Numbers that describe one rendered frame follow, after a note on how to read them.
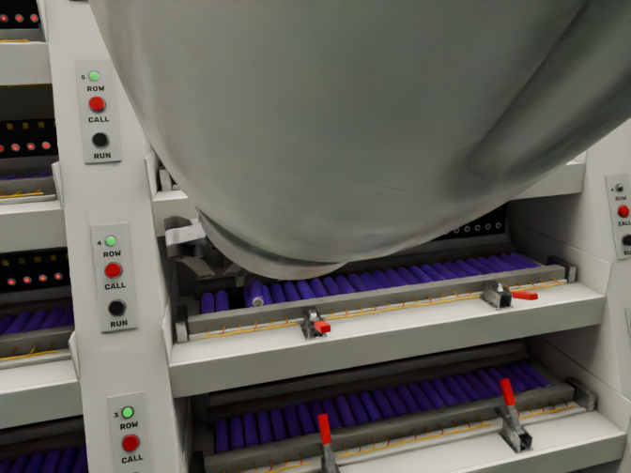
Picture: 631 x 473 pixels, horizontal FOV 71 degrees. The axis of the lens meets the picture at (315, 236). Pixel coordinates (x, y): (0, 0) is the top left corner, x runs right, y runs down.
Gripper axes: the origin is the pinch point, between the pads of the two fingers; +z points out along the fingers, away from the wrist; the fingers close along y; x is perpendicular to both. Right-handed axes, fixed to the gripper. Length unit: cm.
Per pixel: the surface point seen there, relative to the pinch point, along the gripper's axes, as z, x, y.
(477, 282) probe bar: 18.7, 3.9, -32.6
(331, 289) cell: 23.3, 1.4, -12.0
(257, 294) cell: 20.7, 0.8, -1.0
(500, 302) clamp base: 15.1, 7.2, -33.0
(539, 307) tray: 14.9, 8.7, -38.7
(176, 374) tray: 16.2, 9.2, 10.1
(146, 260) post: 13.6, -4.3, 11.8
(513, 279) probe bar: 18.7, 4.2, -38.5
